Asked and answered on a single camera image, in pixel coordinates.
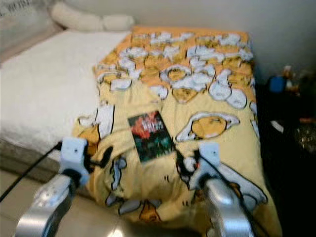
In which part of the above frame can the grey printed headboard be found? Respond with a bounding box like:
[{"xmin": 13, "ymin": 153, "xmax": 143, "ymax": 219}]
[{"xmin": 0, "ymin": 0, "xmax": 62, "ymax": 64}]

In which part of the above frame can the dark red paperback book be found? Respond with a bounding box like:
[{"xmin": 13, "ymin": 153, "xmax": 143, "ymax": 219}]
[{"xmin": 127, "ymin": 110, "xmax": 176, "ymax": 164}]

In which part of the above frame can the cream long pillow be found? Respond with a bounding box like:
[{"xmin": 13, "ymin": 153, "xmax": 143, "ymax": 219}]
[{"xmin": 50, "ymin": 1, "xmax": 135, "ymax": 33}]

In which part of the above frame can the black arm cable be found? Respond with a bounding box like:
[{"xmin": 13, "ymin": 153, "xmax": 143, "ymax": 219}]
[
  {"xmin": 200, "ymin": 154, "xmax": 273, "ymax": 237},
  {"xmin": 0, "ymin": 141, "xmax": 65, "ymax": 202}
]

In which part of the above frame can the white quilted mattress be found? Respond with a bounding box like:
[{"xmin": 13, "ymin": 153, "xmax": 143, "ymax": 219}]
[{"xmin": 0, "ymin": 31, "xmax": 131, "ymax": 163}]

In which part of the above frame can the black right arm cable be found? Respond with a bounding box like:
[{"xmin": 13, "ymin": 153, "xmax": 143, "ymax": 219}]
[{"xmin": 200, "ymin": 154, "xmax": 273, "ymax": 237}]

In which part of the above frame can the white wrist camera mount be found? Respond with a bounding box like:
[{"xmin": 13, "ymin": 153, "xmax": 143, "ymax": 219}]
[
  {"xmin": 60, "ymin": 137, "xmax": 91, "ymax": 182},
  {"xmin": 192, "ymin": 142, "xmax": 223, "ymax": 192}
]

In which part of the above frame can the grey bed base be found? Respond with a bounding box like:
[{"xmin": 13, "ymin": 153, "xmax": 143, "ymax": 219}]
[{"xmin": 0, "ymin": 137, "xmax": 79, "ymax": 196}]

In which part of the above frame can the black nightstand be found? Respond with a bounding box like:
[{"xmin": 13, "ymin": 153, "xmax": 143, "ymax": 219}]
[{"xmin": 254, "ymin": 74, "xmax": 316, "ymax": 237}]

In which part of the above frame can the blue cup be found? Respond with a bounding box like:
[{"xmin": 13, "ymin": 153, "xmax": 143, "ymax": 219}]
[{"xmin": 269, "ymin": 75, "xmax": 287, "ymax": 94}]

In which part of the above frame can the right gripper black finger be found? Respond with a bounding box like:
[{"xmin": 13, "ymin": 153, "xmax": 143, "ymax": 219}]
[{"xmin": 174, "ymin": 150, "xmax": 189, "ymax": 172}]

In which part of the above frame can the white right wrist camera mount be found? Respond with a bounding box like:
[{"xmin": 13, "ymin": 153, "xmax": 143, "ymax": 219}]
[{"xmin": 192, "ymin": 142, "xmax": 223, "ymax": 192}]

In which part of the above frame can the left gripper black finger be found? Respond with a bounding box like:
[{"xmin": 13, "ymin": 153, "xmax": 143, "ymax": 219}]
[{"xmin": 100, "ymin": 145, "xmax": 114, "ymax": 168}]

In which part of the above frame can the small white item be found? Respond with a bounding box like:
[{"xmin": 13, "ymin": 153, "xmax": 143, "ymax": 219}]
[{"xmin": 271, "ymin": 120, "xmax": 285, "ymax": 135}]

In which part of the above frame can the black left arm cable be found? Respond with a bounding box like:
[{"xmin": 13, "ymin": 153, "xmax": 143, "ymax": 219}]
[{"xmin": 0, "ymin": 141, "xmax": 65, "ymax": 202}]

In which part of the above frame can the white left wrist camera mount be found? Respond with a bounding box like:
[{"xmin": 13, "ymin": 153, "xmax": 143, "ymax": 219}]
[{"xmin": 60, "ymin": 137, "xmax": 91, "ymax": 182}]

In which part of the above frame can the yellow cartoon print blanket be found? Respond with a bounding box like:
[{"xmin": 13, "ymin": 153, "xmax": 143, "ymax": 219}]
[{"xmin": 72, "ymin": 26, "xmax": 285, "ymax": 237}]

